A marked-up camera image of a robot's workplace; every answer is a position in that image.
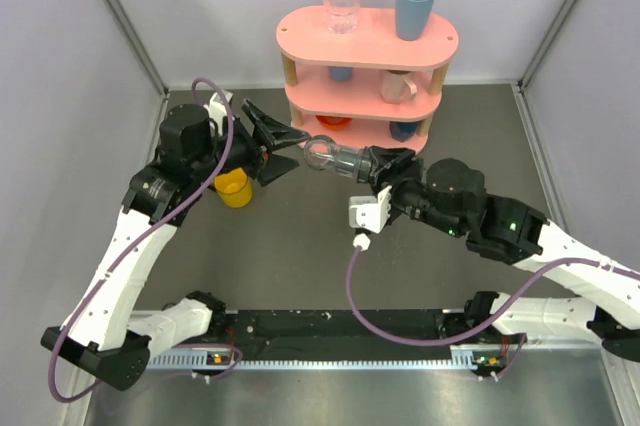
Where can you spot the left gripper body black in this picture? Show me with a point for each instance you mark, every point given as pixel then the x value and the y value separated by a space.
pixel 252 152

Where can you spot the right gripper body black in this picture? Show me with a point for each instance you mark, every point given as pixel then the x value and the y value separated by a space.
pixel 406 189

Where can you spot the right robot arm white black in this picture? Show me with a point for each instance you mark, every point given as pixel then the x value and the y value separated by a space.
pixel 451 197

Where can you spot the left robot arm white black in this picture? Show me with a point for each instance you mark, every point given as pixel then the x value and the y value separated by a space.
pixel 100 337

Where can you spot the dark blue cup bottom shelf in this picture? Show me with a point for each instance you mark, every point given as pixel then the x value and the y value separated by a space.
pixel 403 131

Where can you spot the yellow cup on table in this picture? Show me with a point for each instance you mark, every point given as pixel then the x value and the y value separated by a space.
pixel 234 188

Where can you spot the orange bowl bottom shelf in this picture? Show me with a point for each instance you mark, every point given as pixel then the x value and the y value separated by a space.
pixel 333 123

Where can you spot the pink three-tier shelf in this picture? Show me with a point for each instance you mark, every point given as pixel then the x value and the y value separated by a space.
pixel 309 48

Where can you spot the small blue cup middle shelf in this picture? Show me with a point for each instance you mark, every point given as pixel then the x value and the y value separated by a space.
pixel 340 74

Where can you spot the clear drinking glass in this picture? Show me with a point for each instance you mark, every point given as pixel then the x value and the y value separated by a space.
pixel 343 15

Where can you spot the tall blue plastic cup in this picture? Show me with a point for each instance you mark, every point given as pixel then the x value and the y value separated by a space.
pixel 411 17

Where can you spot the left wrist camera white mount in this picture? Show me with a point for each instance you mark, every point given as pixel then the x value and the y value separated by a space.
pixel 216 106

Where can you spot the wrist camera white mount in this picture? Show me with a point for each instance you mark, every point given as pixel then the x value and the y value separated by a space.
pixel 216 106
pixel 369 215

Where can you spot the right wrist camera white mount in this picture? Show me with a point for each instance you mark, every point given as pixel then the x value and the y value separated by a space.
pixel 369 215

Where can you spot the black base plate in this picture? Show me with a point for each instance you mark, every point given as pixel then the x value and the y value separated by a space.
pixel 336 335

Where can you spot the grey slotted cable duct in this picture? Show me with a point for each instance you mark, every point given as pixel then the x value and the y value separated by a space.
pixel 221 359

